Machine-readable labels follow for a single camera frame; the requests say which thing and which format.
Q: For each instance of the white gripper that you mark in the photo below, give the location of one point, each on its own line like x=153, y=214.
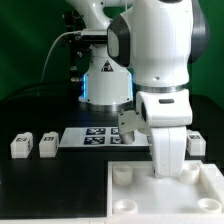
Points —
x=167, y=148

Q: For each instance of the white square table top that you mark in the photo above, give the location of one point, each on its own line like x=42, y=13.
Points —
x=166, y=196

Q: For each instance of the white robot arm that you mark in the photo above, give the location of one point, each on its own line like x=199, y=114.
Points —
x=141, y=70

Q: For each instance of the white sheet with AprilTags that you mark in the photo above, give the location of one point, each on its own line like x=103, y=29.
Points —
x=83, y=137

